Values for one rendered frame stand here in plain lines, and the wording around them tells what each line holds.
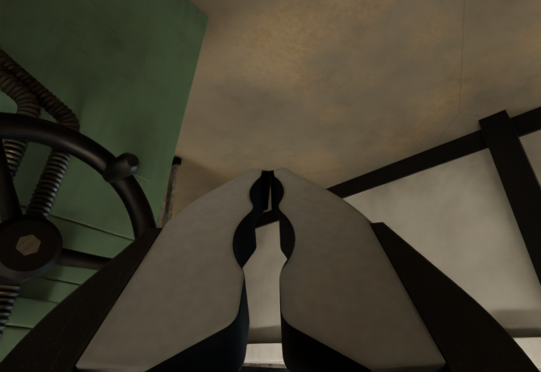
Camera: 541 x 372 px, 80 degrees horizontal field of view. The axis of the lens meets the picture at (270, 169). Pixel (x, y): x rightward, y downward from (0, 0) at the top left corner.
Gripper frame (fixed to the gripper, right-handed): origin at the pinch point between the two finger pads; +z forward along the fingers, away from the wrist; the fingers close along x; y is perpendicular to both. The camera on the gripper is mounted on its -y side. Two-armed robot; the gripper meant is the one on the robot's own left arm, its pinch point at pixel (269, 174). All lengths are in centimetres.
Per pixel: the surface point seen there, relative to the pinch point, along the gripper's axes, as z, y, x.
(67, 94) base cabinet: 46, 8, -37
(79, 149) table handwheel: 23.4, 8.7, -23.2
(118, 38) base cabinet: 64, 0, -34
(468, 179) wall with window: 106, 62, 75
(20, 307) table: 13.6, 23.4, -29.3
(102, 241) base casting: 31, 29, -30
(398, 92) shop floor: 110, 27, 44
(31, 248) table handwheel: 12.1, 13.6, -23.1
